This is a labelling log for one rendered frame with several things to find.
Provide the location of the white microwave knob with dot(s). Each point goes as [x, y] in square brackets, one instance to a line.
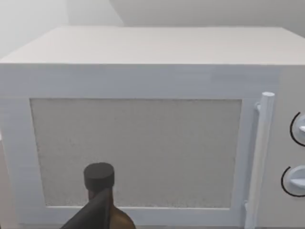
[295, 182]
[300, 130]

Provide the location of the pale microwave oven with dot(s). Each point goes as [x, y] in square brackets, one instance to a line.
[152, 47]

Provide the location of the brown bottle with black cap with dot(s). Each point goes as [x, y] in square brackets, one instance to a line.
[98, 175]

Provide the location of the microwave oven door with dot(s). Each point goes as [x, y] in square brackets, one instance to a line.
[135, 148]

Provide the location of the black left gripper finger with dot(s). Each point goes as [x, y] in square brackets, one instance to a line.
[94, 212]

